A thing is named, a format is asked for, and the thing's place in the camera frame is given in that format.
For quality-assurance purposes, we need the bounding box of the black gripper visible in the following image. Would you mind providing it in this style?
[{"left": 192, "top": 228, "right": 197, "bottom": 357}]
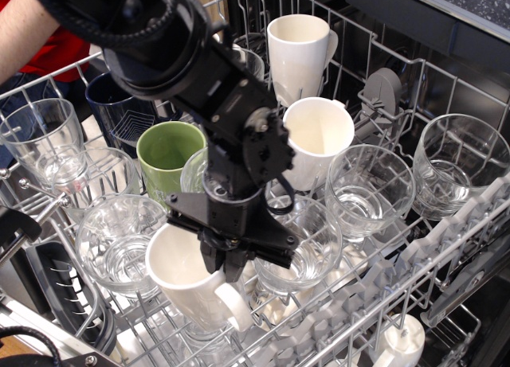
[{"left": 165, "top": 190, "right": 299, "bottom": 283}]

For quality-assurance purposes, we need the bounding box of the white mug front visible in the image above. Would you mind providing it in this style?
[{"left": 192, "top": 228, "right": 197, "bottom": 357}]
[{"left": 145, "top": 224, "right": 253, "bottom": 332}]

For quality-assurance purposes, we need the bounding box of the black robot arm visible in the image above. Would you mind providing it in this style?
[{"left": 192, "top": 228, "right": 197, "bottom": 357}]
[{"left": 38, "top": 0, "right": 299, "bottom": 282}]

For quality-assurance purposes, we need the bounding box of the person forearm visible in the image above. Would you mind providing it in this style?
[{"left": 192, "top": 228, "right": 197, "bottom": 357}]
[{"left": 1, "top": 0, "right": 60, "bottom": 84}]

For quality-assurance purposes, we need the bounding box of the white cup middle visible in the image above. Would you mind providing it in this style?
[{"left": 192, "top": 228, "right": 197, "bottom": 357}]
[{"left": 283, "top": 97, "right": 355, "bottom": 191}]

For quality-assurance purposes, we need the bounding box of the clear glass front centre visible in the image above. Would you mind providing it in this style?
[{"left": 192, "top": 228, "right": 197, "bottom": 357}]
[{"left": 254, "top": 196, "right": 343, "bottom": 295}]

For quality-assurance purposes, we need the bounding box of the clear glass front left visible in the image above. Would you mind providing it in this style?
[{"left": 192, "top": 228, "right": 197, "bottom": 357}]
[{"left": 75, "top": 195, "right": 167, "bottom": 299}]

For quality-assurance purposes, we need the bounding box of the grey plastic tine row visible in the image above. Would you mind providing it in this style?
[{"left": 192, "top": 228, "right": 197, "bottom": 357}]
[{"left": 255, "top": 176, "right": 509, "bottom": 366}]

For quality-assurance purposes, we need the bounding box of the green ceramic mug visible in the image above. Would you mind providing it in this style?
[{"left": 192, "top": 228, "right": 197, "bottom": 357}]
[{"left": 136, "top": 121, "right": 206, "bottom": 209}]

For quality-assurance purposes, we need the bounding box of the black plastic basket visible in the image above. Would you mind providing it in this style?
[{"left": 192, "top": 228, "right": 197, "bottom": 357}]
[{"left": 26, "top": 240, "right": 116, "bottom": 354}]

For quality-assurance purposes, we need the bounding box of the clear glass right middle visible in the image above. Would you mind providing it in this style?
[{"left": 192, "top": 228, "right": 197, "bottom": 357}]
[{"left": 324, "top": 144, "right": 416, "bottom": 244}]

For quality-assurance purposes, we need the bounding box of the clear glass left middle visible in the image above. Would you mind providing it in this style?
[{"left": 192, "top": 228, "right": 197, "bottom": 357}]
[{"left": 52, "top": 147, "right": 140, "bottom": 223}]

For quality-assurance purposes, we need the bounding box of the navy blue mug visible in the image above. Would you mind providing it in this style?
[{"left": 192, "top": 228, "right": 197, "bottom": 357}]
[{"left": 85, "top": 72, "right": 182, "bottom": 158}]

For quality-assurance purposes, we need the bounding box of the tall clear glass back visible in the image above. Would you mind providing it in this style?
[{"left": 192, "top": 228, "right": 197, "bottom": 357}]
[{"left": 232, "top": 45, "right": 265, "bottom": 81}]

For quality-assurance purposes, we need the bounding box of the white rack roller wheel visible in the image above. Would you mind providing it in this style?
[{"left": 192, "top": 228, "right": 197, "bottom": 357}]
[{"left": 369, "top": 314, "right": 425, "bottom": 366}]

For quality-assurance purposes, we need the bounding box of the black clamp with screw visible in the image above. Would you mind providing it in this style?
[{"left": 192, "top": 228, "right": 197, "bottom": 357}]
[{"left": 1, "top": 178, "right": 71, "bottom": 266}]

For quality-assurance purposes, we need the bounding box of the clear glass far left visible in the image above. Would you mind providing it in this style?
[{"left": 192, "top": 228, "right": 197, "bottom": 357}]
[{"left": 1, "top": 98, "right": 84, "bottom": 189}]

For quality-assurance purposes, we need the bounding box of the tall white mug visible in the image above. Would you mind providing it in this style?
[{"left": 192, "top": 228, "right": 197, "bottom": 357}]
[{"left": 266, "top": 14, "right": 339, "bottom": 107}]

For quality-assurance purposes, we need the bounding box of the grey plastic rack clip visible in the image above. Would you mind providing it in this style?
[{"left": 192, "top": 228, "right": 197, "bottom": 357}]
[{"left": 359, "top": 68, "right": 402, "bottom": 123}]

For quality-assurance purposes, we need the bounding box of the clear glass far right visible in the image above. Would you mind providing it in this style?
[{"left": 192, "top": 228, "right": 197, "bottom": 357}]
[{"left": 413, "top": 114, "right": 509, "bottom": 221}]

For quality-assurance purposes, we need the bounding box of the red shirt torso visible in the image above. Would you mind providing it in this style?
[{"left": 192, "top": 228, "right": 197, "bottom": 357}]
[{"left": 1, "top": 0, "right": 90, "bottom": 83}]

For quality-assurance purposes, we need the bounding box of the grey wire dishwasher rack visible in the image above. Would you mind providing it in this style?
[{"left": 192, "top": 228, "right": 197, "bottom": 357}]
[{"left": 1, "top": 0, "right": 509, "bottom": 366}]

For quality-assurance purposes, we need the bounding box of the black braided cable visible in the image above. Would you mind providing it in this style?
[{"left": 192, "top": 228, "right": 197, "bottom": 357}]
[{"left": 0, "top": 325, "right": 63, "bottom": 367}]

